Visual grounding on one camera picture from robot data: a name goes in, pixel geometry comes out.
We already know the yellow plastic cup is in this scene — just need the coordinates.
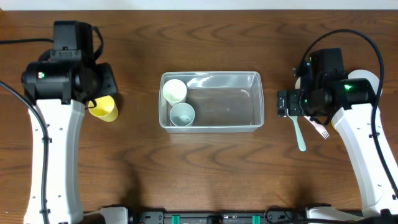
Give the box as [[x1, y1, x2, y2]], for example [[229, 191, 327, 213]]
[[88, 96, 119, 122]]

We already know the pink plastic fork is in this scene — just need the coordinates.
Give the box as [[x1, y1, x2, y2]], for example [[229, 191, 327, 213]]
[[304, 116, 330, 139]]

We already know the mint green plastic spoon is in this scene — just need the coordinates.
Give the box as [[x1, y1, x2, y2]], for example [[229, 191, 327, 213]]
[[288, 116, 307, 152]]

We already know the white plastic cup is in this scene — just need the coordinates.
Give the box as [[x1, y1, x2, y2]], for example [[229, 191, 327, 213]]
[[162, 79, 187, 106]]

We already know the grey plastic cup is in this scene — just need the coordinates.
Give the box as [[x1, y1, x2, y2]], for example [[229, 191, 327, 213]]
[[169, 103, 195, 126]]

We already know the grey plastic bowl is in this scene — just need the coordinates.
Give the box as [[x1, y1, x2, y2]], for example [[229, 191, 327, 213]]
[[348, 70, 379, 94]]

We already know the white plastic bowl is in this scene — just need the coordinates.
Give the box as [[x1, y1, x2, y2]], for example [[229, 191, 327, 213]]
[[295, 77, 301, 89]]

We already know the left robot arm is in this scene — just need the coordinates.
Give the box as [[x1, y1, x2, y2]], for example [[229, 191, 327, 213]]
[[21, 21, 132, 223]]

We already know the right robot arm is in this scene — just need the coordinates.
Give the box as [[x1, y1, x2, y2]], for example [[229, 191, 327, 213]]
[[277, 48, 397, 223]]

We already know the clear plastic container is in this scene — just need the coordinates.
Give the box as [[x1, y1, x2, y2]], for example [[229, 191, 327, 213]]
[[159, 71, 264, 133]]

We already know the left black cable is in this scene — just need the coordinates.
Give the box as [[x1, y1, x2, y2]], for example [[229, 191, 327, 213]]
[[0, 37, 55, 224]]

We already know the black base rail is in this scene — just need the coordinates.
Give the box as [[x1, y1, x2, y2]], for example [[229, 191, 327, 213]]
[[136, 205, 371, 224]]

